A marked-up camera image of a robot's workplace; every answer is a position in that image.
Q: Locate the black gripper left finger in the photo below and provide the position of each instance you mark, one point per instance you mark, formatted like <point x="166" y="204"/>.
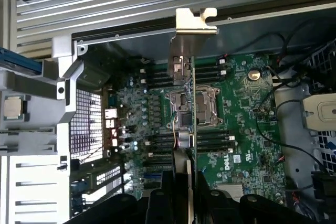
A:
<point x="168" y="197"/>

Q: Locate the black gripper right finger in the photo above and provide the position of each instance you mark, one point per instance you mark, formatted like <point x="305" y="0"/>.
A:
<point x="203" y="197"/>

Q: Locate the silver chipset heatsink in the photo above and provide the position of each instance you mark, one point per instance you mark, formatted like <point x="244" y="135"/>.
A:
<point x="229" y="191"/>

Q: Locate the green Dell motherboard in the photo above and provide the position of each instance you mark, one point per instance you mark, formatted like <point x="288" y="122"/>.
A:
<point x="241" y="119"/>

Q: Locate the metal CPU socket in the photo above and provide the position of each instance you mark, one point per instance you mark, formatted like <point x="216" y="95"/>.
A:
<point x="207" y="103"/>

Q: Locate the RAM slot black clips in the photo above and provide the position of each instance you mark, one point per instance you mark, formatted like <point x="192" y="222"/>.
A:
<point x="207" y="79"/>
<point x="207" y="68"/>

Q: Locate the RAM slot white clips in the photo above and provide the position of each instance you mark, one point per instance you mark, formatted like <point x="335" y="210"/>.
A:
<point x="207" y="74"/>
<point x="207" y="63"/>

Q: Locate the silver coin battery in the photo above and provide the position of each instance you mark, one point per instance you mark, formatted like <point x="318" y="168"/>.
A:
<point x="254" y="75"/>

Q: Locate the grey parts rack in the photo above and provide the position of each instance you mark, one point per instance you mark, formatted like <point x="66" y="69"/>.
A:
<point x="34" y="176"/>

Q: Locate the grey metal disk bay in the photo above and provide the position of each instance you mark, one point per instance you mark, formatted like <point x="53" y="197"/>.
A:
<point x="323" y="111"/>

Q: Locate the open grey PC case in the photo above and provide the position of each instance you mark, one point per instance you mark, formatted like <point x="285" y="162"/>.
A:
<point x="236" y="40"/>

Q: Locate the silver CPU chip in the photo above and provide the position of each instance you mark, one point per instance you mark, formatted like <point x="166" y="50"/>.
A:
<point x="15" y="107"/>

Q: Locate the hard disk with blue rails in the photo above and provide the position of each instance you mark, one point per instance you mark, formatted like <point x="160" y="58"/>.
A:
<point x="21" y="62"/>

